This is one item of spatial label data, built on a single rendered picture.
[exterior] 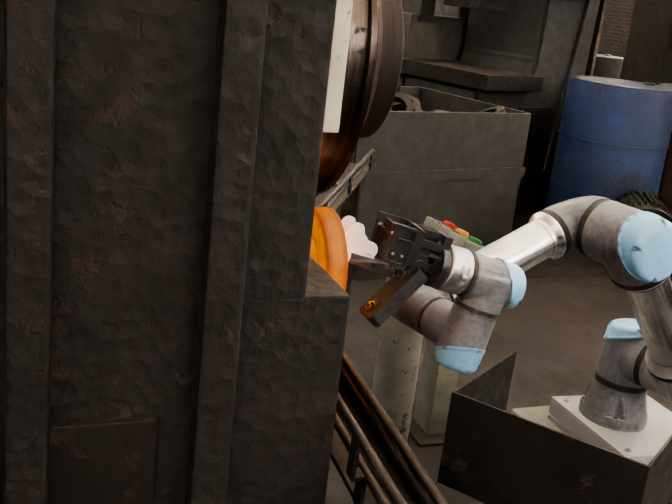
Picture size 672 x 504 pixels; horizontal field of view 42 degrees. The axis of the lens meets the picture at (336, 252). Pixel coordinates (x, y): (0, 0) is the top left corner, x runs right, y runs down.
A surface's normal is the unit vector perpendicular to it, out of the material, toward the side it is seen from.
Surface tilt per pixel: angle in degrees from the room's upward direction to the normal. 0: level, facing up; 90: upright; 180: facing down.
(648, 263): 86
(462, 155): 90
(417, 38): 90
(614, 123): 90
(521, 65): 68
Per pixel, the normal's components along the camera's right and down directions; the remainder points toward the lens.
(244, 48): 0.34, 0.31
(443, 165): 0.57, 0.30
